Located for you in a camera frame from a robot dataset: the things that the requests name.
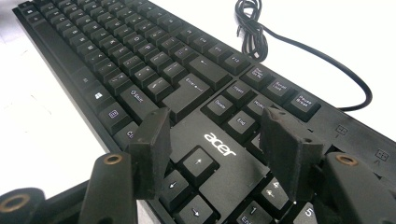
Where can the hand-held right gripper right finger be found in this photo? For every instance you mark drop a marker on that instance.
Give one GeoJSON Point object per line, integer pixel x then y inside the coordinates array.
{"type": "Point", "coordinates": [288, 152]}

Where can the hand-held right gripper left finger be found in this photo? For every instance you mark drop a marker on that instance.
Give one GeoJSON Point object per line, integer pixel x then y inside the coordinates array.
{"type": "Point", "coordinates": [151, 155]}

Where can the black computer keyboard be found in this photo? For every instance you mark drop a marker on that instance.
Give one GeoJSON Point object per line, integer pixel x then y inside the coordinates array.
{"type": "Point", "coordinates": [193, 93]}

